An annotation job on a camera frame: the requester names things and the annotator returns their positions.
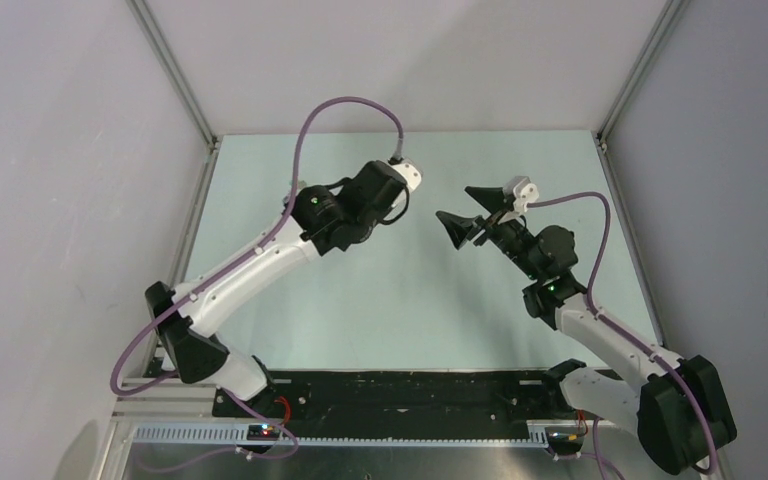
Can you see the left aluminium frame post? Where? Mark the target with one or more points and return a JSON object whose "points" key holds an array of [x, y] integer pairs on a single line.
{"points": [[163, 52]]}

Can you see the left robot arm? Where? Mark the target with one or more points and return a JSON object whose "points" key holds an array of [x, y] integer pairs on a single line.
{"points": [[322, 218]]}

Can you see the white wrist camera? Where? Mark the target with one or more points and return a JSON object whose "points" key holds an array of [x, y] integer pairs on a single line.
{"points": [[518, 194], [412, 175]]}

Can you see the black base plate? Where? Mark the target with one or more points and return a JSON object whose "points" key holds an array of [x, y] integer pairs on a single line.
{"points": [[417, 404]]}

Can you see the right aluminium frame post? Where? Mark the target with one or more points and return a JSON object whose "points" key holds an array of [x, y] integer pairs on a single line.
{"points": [[656, 40]]}

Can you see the grey slotted cable duct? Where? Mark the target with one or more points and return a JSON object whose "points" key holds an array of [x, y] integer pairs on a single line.
{"points": [[248, 435]]}

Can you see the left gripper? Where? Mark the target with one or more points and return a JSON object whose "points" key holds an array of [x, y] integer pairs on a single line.
{"points": [[381, 216]]}

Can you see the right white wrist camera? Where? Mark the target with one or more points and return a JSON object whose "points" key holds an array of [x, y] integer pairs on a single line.
{"points": [[518, 194]]}

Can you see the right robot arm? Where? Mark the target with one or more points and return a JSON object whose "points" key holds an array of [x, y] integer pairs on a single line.
{"points": [[676, 407]]}

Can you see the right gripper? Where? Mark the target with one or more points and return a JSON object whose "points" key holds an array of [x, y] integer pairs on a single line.
{"points": [[460, 229]]}

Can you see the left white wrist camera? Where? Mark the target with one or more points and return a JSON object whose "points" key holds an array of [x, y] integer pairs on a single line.
{"points": [[412, 175]]}

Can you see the aluminium frame post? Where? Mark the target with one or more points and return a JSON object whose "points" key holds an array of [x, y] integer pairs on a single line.
{"points": [[656, 40], [163, 52]]}

